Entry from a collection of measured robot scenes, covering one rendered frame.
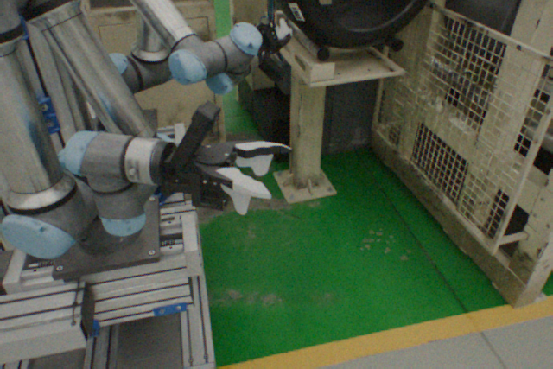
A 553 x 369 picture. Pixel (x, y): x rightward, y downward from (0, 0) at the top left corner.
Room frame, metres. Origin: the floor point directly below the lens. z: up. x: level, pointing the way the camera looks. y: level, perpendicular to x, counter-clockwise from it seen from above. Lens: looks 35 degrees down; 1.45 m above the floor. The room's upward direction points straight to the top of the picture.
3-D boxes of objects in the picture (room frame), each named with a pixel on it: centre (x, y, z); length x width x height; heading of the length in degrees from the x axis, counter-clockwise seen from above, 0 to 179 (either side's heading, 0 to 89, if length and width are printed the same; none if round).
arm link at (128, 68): (1.24, 0.51, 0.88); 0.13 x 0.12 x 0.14; 136
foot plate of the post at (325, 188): (1.85, -0.14, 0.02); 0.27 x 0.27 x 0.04; 17
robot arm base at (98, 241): (0.75, 0.40, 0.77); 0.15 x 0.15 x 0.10
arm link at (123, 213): (0.61, 0.28, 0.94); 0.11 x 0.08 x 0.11; 168
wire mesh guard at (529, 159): (1.50, -0.62, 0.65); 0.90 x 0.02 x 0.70; 17
